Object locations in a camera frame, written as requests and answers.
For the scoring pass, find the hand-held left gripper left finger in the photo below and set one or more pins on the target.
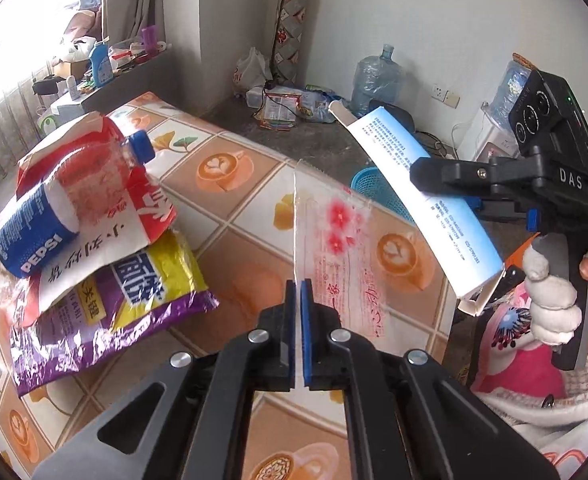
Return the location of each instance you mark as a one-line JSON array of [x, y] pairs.
[[289, 335]]

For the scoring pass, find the small white bottle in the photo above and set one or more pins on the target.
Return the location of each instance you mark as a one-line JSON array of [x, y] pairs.
[[72, 87]]

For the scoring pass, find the person's right hand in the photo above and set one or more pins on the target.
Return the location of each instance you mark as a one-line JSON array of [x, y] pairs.
[[554, 310]]

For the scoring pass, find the purple cup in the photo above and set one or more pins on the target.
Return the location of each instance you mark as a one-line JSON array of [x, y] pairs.
[[149, 40]]

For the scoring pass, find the white water dispenser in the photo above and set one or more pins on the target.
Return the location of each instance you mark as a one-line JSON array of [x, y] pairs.
[[484, 135]]

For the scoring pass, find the blue plastic basket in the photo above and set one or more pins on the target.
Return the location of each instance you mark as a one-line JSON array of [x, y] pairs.
[[374, 185]]

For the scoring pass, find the white wall socket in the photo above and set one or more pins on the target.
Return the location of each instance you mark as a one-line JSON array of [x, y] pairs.
[[445, 95]]

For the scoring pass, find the rolled patterned mat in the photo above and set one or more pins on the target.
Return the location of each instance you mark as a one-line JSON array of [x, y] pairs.
[[294, 25]]

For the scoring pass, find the white black plastic bag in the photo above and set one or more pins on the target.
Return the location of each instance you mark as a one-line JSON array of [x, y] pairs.
[[76, 52]]

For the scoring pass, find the white green paper bag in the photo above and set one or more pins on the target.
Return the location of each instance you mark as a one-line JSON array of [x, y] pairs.
[[51, 122]]

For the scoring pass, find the white blue medicine box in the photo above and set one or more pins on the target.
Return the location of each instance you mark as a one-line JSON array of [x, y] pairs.
[[399, 140]]

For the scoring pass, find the blue detergent bottle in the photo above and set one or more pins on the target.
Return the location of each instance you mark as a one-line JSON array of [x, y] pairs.
[[99, 65]]

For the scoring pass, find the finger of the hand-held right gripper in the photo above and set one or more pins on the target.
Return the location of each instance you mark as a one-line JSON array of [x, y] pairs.
[[531, 220], [444, 177]]

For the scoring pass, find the clear wrapper with red print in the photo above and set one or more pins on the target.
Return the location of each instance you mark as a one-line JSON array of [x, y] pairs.
[[344, 260]]

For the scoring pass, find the purple yellow snack bag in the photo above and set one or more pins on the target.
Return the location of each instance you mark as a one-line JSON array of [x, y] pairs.
[[123, 310]]

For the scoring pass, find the pink patterned garment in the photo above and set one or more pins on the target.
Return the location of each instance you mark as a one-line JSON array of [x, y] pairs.
[[514, 375]]

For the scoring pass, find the blue dispenser water bottle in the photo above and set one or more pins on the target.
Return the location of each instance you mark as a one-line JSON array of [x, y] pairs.
[[511, 85]]

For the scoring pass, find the red white paper bag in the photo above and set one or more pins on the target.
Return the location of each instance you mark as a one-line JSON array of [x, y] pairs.
[[98, 240]]

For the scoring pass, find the clear water jug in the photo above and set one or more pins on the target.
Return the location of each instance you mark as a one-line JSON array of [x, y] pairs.
[[376, 80]]

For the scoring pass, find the grey cabinet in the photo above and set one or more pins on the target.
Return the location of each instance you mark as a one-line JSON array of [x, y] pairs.
[[138, 80]]

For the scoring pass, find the pile of plastic packets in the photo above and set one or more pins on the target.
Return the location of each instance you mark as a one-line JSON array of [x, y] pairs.
[[284, 105]]

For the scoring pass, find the blue label plastic bottle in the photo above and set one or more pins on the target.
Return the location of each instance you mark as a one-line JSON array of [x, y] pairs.
[[38, 240]]

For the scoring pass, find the black rice cooker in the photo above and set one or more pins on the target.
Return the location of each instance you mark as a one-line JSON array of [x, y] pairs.
[[404, 120]]

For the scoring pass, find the cardboard box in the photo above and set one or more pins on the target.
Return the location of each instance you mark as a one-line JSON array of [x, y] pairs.
[[71, 67]]

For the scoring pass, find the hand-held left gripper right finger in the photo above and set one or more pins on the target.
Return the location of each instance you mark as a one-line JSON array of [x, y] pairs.
[[306, 335]]

